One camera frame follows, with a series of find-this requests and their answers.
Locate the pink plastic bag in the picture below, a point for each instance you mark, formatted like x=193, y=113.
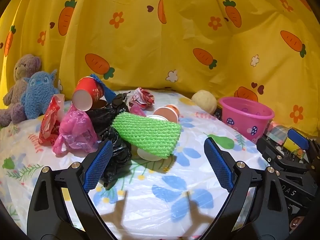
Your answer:
x=75, y=127

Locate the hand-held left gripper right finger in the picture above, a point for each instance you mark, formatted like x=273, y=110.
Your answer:
x=218, y=165

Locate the red white wrapper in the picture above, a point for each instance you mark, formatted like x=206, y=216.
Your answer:
x=142, y=97

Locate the small pink plastic wrapper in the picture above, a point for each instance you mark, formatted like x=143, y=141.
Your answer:
x=137, y=111

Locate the brown paper cup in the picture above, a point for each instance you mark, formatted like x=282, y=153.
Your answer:
x=97, y=104

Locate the floral plastic tablecloth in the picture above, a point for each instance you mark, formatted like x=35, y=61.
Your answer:
x=162, y=205

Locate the red snack wrapper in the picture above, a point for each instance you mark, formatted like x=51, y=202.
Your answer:
x=48, y=122

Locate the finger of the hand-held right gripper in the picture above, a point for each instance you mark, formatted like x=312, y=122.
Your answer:
x=298, y=137
x=277, y=155

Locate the black plastic bag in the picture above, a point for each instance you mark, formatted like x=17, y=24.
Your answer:
x=117, y=152

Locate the blue plush toy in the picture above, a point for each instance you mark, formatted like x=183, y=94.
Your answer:
x=37, y=92

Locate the red paper cup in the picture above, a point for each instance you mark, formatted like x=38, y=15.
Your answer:
x=87, y=85

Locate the pale striped wrapper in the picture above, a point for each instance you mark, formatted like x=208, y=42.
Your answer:
x=277, y=132

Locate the person's right hand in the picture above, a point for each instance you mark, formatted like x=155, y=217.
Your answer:
x=296, y=223

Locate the green foam net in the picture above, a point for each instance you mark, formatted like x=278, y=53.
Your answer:
x=147, y=132

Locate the orange paper cup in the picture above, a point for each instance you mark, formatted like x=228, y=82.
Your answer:
x=167, y=112

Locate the yellow snack packet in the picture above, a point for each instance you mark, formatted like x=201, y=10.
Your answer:
x=292, y=143

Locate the yellow carrot print cloth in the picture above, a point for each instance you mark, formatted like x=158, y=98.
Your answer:
x=175, y=30

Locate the purple teddy bear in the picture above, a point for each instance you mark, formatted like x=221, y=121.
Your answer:
x=21, y=67

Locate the white paper cup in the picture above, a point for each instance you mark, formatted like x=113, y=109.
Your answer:
x=147, y=155

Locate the pink plastic basin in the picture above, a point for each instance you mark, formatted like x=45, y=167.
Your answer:
x=250, y=127

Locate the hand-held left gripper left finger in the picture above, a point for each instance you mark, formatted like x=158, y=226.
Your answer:
x=98, y=165

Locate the cream fuzzy ball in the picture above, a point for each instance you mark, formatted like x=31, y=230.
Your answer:
x=203, y=101

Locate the blue foam net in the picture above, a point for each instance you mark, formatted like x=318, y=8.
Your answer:
x=110, y=92

